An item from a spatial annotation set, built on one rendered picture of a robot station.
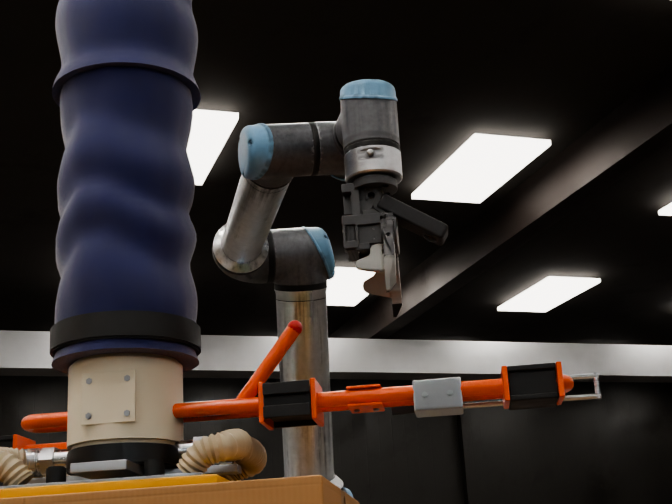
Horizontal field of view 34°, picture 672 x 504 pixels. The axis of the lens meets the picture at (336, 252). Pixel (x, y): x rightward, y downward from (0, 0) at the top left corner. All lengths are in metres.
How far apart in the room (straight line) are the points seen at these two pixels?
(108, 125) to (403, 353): 10.38
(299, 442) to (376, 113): 0.94
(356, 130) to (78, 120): 0.43
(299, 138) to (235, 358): 9.65
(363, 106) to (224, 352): 9.74
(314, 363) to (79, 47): 0.93
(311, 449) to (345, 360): 9.33
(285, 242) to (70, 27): 0.75
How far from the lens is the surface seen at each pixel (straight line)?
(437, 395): 1.60
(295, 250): 2.35
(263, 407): 1.60
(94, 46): 1.80
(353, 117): 1.74
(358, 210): 1.71
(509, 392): 1.59
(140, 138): 1.73
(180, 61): 1.82
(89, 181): 1.72
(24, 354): 11.15
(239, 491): 1.44
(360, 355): 11.83
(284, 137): 1.83
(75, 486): 1.56
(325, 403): 1.61
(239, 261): 2.28
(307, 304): 2.37
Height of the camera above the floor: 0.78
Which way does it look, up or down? 18 degrees up
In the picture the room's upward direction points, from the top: 3 degrees counter-clockwise
